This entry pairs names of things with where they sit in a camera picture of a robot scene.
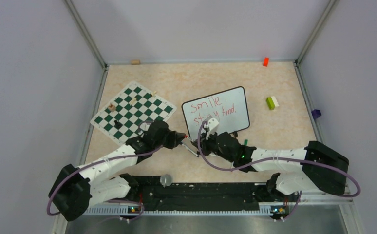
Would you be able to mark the green and white brick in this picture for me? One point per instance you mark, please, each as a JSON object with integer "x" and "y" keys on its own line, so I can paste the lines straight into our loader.
{"x": 272, "y": 102}

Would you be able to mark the grey round knob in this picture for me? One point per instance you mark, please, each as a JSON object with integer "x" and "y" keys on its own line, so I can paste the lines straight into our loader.
{"x": 165, "y": 180}

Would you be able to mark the wooden block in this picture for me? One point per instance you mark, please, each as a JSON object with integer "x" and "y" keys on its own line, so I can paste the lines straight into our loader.
{"x": 135, "y": 62}

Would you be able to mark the green white chess mat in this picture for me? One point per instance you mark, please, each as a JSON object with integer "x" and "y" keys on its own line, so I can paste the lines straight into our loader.
{"x": 146, "y": 108}

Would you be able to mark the white whiteboard black frame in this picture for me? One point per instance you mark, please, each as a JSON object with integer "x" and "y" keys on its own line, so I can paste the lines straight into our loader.
{"x": 229, "y": 107}

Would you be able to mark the purple block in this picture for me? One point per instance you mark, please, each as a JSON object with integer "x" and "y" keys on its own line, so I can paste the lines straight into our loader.
{"x": 316, "y": 113}

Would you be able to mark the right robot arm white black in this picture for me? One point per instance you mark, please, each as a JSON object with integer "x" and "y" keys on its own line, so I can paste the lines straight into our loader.
{"x": 313, "y": 167}

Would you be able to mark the black chess piece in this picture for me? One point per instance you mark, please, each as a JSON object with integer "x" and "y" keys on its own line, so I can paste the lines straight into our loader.
{"x": 117, "y": 124}

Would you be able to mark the blue cap whiteboard marker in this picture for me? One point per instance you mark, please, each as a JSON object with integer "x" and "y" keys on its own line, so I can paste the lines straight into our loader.
{"x": 190, "y": 150}

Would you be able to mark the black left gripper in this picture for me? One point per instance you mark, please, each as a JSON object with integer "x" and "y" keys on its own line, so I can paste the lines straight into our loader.
{"x": 175, "y": 138}

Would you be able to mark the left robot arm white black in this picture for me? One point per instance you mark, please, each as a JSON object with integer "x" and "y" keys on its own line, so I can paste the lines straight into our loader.
{"x": 77, "y": 188}

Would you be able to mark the orange block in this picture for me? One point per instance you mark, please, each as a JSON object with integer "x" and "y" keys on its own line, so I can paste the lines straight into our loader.
{"x": 266, "y": 61}

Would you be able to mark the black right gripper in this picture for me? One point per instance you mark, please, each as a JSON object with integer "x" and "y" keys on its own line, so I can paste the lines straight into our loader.
{"x": 204, "y": 143}

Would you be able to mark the brown chess piece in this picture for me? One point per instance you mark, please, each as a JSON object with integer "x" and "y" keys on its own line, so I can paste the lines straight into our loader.
{"x": 111, "y": 107}

